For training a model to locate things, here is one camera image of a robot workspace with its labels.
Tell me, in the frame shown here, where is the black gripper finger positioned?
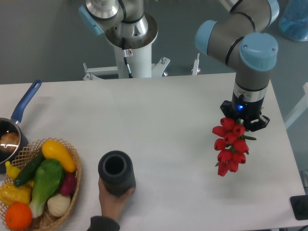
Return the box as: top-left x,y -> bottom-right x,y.
245,115 -> 270,131
220,100 -> 235,118

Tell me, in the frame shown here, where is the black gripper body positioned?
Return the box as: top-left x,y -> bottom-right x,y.
231,93 -> 264,127

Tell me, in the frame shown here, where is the red tulip bouquet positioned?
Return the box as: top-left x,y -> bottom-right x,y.
212,117 -> 256,177

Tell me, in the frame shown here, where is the dark grey ribbed vase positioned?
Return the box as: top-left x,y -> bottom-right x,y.
98,150 -> 136,197

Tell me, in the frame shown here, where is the dark grey sleeve forearm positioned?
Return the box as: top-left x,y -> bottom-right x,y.
87,216 -> 120,231

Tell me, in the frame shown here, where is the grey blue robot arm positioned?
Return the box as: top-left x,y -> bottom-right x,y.
78,0 -> 279,131

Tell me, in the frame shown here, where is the person's hand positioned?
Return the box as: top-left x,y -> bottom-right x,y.
98,178 -> 135,221

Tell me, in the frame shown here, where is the black device at edge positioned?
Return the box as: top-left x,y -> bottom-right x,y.
290,195 -> 308,220

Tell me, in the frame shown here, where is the blue translucent container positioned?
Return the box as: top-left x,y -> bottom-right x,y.
279,0 -> 308,42

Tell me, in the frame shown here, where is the yellow squash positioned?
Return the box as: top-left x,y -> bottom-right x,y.
41,140 -> 77,173

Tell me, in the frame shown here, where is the green bok choy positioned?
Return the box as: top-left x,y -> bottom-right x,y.
28,159 -> 64,218

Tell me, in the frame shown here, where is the white garlic bulb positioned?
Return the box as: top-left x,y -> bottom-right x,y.
47,193 -> 71,217

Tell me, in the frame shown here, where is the wicker basket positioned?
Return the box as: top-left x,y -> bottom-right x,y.
0,137 -> 82,231

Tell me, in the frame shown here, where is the green cucumber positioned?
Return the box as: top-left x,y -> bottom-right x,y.
13,152 -> 45,187

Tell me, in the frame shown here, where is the brown bread in pan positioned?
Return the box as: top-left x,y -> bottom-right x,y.
0,132 -> 19,153

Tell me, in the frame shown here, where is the yellow banana tip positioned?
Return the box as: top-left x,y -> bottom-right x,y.
5,161 -> 21,180

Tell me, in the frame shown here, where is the yellow bell pepper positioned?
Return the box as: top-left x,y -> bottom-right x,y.
0,183 -> 32,206

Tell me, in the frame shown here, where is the orange fruit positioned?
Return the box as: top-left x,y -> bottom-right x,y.
5,203 -> 32,231

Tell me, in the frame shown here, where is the white frame at right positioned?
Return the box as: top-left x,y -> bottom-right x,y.
283,82 -> 308,129

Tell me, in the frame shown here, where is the white table clamp bracket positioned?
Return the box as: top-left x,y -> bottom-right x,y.
83,57 -> 170,80

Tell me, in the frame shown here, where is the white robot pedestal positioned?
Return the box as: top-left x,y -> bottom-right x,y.
105,13 -> 158,78

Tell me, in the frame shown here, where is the black cable on pedestal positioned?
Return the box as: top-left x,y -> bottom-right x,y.
121,37 -> 134,78

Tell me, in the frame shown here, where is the blue handled saucepan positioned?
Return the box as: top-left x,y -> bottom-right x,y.
0,80 -> 42,174

